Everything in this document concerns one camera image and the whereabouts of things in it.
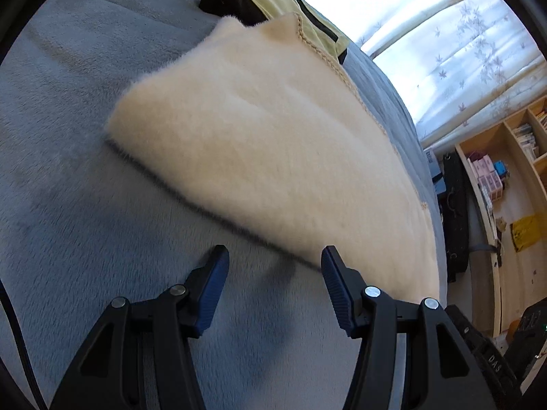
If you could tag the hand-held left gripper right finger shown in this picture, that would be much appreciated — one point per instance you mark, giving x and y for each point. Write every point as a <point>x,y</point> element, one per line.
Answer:
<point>337,294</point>

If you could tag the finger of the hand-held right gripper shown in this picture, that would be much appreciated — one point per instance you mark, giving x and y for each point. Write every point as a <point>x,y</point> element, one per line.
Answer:
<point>491,358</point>

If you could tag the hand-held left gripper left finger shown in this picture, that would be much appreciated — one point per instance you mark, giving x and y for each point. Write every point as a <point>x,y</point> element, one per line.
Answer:
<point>212,290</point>

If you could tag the cream fuzzy braided-trim coat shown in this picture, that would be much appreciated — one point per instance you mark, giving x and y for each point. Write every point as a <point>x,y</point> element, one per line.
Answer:
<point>256,136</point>

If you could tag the yellow cloth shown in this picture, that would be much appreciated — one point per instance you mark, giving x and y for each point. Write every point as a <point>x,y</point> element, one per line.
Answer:
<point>527,232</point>

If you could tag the black bag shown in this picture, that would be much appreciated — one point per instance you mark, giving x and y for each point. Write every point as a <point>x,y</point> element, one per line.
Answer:
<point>454,213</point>

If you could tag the blue and white box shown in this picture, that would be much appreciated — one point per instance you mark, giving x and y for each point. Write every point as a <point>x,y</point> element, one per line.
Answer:
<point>431,166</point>

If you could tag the pink storage boxes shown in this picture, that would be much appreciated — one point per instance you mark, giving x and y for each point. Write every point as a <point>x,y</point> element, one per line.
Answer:
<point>485,175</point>

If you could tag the small blue box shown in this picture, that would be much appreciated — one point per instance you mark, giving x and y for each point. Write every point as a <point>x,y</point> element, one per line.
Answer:
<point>501,171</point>

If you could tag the wooden shelf unit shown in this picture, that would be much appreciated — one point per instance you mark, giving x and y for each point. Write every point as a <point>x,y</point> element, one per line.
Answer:
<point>513,149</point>

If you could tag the row of books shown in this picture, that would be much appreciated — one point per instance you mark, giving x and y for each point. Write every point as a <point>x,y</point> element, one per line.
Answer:
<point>526,136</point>

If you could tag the grey-blue plush bed blanket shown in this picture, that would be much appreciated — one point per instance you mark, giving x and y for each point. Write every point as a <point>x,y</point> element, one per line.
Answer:
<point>64,136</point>

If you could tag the white leaf-print curtain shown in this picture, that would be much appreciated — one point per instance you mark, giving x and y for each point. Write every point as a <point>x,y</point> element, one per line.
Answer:
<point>427,30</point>

